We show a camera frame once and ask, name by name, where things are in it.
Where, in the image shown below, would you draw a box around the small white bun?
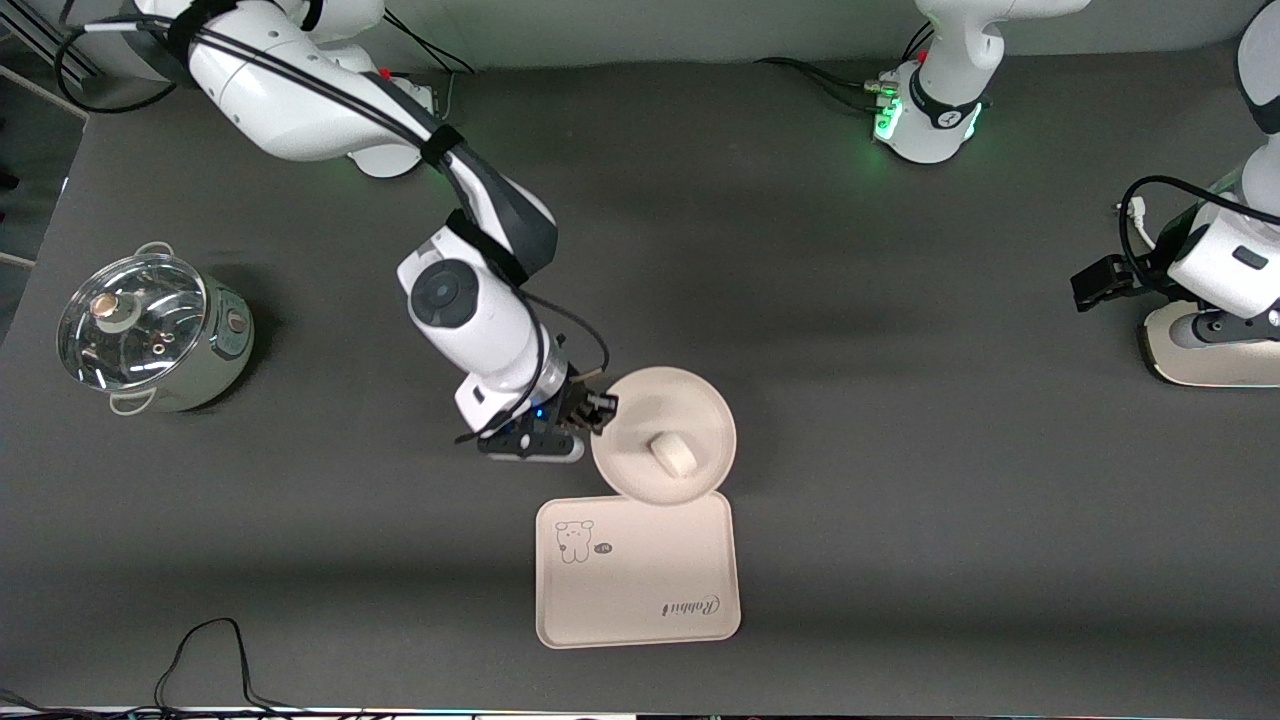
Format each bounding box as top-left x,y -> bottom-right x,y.
647,431 -> 700,479

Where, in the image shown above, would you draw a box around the round beige plate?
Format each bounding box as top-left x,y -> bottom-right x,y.
590,366 -> 739,507

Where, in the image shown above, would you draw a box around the beige rectangular bear-print tray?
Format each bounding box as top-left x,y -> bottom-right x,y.
535,489 -> 743,650

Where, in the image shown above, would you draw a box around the white power plug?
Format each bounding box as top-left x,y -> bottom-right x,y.
1114,197 -> 1167,253

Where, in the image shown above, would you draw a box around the white beige appliance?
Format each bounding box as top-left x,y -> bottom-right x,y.
1140,298 -> 1280,389

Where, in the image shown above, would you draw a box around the stainless steel pot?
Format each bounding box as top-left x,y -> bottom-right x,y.
58,242 -> 256,416

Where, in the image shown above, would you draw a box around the glass pot lid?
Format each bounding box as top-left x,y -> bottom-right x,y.
57,254 -> 211,392

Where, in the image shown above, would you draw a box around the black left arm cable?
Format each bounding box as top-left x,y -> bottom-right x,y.
1119,175 -> 1280,293

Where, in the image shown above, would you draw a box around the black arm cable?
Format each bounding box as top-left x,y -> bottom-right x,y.
1119,175 -> 1280,293
55,12 -> 611,443

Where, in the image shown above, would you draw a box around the black left base cables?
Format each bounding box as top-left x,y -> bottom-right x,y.
754,18 -> 936,113

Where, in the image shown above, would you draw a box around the black base cables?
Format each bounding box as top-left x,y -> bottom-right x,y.
380,10 -> 478,111
754,18 -> 936,113

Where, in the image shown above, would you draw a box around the black right base cables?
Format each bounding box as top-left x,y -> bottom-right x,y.
380,10 -> 478,111

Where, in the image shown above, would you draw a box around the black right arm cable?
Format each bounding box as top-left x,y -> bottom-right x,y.
55,12 -> 611,443

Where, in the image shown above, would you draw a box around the black looped floor cable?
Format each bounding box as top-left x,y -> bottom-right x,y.
0,617 -> 331,720

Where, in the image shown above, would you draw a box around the metal frame rail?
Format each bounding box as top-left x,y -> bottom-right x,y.
0,10 -> 101,126

